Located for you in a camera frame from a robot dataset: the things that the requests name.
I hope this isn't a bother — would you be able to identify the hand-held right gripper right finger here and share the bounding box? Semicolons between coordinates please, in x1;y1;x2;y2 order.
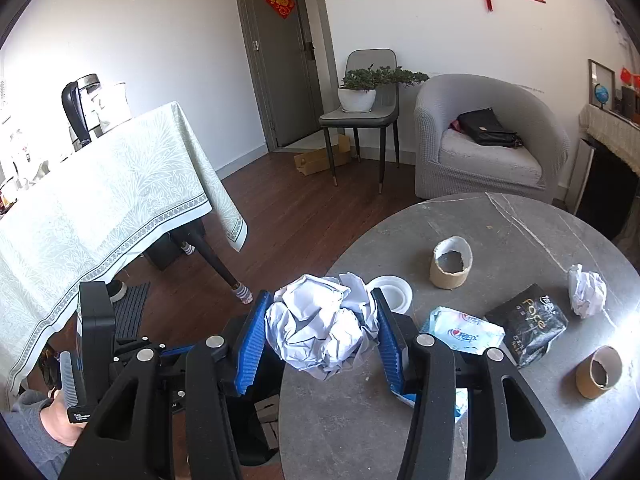
371;287;583;480

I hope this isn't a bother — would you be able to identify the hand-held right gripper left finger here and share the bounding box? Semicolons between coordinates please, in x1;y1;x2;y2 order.
57;291;274;480

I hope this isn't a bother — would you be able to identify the large white paper ball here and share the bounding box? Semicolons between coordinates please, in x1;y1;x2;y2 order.
264;272;382;386

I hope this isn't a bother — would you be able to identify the small white paper ball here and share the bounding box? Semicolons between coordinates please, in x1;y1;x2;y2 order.
567;263;608;319

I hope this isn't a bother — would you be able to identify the person's left forearm grey sleeve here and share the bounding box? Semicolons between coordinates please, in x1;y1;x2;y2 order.
0;390;72;480

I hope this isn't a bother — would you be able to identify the person's left hand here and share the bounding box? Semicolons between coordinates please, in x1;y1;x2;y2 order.
41;391;84;447

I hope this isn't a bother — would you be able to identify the dark ribbed floor mat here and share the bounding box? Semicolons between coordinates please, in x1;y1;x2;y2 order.
114;281;151;342

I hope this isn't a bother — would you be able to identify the round white plastic lid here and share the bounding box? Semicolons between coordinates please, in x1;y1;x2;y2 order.
369;275;414;316

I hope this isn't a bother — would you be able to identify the white blue tissue packet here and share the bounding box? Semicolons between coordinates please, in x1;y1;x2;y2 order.
400;306;506;418

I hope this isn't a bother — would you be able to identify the black table leg striped sock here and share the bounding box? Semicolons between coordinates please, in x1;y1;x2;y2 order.
171;230;197;259
186;225;256;306

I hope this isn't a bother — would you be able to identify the black storage box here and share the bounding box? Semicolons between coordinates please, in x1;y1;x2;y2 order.
144;232;207;272

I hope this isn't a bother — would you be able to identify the pale green patterned tablecloth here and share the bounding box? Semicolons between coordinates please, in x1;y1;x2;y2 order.
0;102;249;397

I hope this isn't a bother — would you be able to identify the black snack packet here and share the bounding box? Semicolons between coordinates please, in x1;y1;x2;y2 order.
484;283;570;368

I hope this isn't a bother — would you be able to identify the flat brown cardboard box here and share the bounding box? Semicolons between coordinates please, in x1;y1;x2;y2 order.
293;134;352;177

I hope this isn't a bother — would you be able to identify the short brown cardboard tube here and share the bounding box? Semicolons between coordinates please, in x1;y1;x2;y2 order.
575;345;624;401

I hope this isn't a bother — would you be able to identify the grey armchair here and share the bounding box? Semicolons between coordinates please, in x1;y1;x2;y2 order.
413;73;571;206

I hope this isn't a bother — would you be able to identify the black office chair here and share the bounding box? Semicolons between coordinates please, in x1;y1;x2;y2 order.
61;74;104;153

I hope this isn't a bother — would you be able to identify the black handbag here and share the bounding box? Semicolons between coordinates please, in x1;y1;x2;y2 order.
456;107;524;150

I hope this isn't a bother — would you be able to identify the potted plant white pot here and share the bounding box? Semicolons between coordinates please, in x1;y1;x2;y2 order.
337;63;431;114

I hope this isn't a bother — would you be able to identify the dark cabinet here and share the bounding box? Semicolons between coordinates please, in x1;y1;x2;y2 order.
574;134;640;245

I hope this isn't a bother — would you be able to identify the grey door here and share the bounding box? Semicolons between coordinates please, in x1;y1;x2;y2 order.
232;0;332;154

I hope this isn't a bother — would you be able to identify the cream lace cloth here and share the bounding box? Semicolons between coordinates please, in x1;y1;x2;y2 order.
579;102;640;177

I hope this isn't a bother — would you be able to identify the red diamond door decoration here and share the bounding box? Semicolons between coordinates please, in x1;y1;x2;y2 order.
265;0;297;20

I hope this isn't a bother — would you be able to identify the picture frame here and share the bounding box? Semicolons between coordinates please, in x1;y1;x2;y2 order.
586;59;617;111

